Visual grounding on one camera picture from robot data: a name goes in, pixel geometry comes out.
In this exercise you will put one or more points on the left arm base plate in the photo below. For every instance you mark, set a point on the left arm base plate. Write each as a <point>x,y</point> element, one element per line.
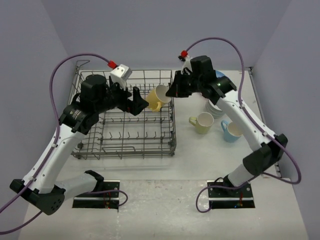
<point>108,200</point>

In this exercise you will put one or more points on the green mug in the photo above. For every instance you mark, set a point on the green mug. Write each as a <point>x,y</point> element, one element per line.
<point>202,123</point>

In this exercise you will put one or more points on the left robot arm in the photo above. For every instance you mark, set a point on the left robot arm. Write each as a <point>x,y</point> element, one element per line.
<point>40,186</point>

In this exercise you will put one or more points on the grey wire dish rack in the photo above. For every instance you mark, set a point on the grey wire dish rack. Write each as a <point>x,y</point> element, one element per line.
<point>121,135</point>

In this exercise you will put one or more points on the white bowl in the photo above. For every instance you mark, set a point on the white bowl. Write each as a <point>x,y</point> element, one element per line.
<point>215,113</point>
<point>210,105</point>

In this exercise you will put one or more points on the yellow mug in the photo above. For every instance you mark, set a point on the yellow mug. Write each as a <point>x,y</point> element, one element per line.
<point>157,98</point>

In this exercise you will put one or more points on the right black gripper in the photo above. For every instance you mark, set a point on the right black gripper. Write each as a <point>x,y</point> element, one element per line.
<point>176,90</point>

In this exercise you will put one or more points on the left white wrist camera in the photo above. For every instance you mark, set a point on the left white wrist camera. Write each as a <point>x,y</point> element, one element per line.
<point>120,75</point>

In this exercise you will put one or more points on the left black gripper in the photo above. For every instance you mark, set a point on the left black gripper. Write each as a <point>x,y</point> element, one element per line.
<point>134,106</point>

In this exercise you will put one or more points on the blue plate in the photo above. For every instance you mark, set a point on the blue plate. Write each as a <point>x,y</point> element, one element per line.
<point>220,74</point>

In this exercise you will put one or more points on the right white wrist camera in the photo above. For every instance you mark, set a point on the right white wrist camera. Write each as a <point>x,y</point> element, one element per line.
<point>186,67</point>

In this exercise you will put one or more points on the blue mug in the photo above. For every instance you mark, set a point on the blue mug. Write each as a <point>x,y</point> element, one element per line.
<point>231,133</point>

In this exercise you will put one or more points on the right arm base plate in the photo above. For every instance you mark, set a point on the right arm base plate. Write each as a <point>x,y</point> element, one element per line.
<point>230,199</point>

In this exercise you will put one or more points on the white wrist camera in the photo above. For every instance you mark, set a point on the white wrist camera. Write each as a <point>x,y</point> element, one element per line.
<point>186,67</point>
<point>120,75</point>

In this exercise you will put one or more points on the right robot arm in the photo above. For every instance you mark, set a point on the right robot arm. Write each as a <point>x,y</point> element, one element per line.
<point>266,146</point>

